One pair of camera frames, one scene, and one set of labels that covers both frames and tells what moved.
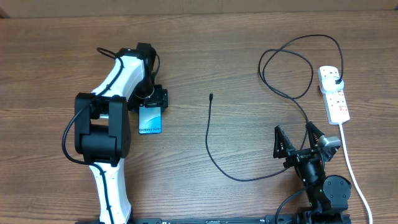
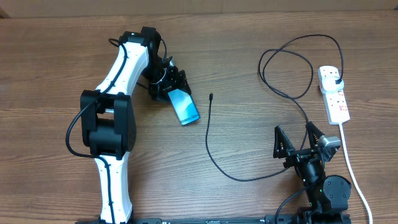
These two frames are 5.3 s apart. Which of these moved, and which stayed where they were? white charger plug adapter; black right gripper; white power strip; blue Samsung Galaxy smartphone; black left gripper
Moved: blue Samsung Galaxy smartphone; black left gripper
Stayed: white power strip; white charger plug adapter; black right gripper
